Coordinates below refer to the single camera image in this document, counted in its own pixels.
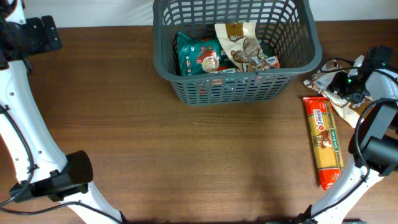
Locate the white rice pouch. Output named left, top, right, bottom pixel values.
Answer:
left=303, top=59, right=373, bottom=127

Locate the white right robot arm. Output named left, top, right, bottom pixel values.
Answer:
left=294, top=46, right=397, bottom=223

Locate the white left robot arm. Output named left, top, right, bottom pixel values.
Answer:
left=1, top=0, right=127, bottom=223

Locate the multicolour tissue multipack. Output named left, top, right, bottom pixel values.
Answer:
left=215, top=56, right=280, bottom=73

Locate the orange San Remo spaghetti pack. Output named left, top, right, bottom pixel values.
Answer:
left=303, top=97, right=344, bottom=190

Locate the grey plastic basket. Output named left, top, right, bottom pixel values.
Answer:
left=153, top=0, right=322, bottom=106

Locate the green Nescafe coffee bag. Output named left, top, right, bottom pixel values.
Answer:
left=176, top=32, right=237, bottom=76

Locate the beige brown nut pouch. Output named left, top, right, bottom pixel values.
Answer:
left=215, top=22, right=273, bottom=70

